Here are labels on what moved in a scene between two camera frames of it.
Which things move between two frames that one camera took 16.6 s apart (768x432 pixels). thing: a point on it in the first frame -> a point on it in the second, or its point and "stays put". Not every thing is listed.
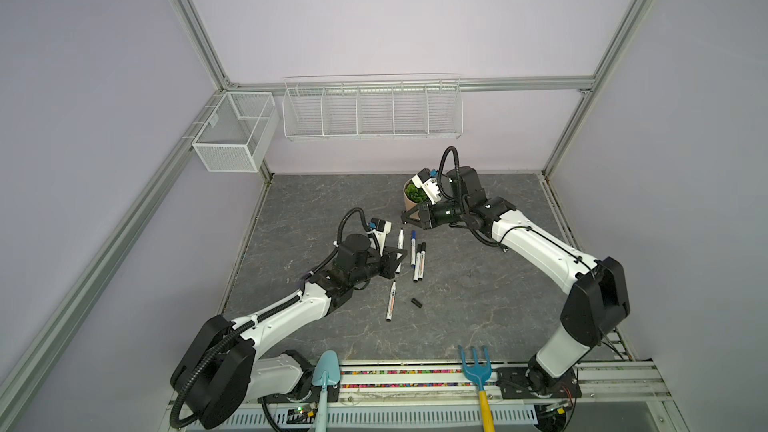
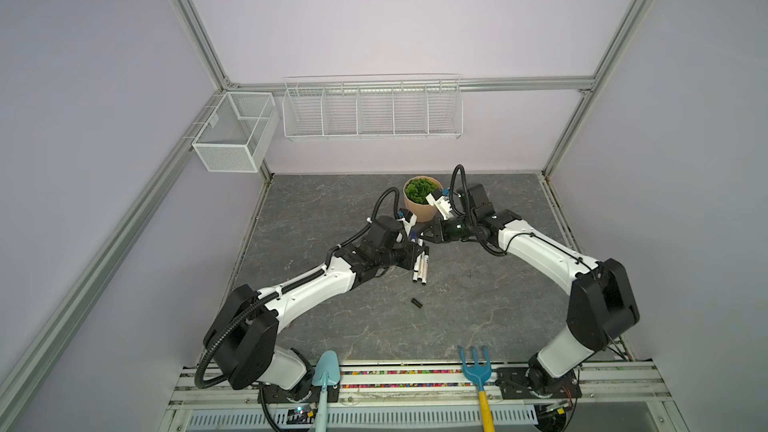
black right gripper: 426,220 -> 443,233
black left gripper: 388,257 -> 412,250
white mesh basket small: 236,131 stays put
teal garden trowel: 326,373 stays put
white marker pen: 417,263 stays put
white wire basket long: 372,107 stays put
